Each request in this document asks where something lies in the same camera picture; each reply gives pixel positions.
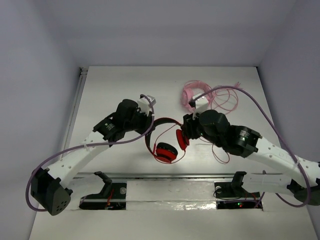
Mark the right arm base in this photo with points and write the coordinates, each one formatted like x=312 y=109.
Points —
x=230 y=195

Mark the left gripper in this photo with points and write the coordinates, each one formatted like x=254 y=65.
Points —
x=147 y=122

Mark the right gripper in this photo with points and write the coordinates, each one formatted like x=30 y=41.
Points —
x=189 y=124

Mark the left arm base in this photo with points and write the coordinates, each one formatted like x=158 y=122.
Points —
x=112 y=195

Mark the red black headphones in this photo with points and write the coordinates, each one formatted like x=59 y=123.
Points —
x=163 y=152

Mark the pink headphones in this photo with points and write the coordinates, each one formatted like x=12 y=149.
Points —
x=191 y=89

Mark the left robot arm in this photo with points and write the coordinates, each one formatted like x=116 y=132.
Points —
x=48 y=188

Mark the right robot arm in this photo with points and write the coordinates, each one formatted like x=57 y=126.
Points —
x=294 y=176

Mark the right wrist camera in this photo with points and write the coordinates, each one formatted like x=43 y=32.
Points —
x=199 y=106

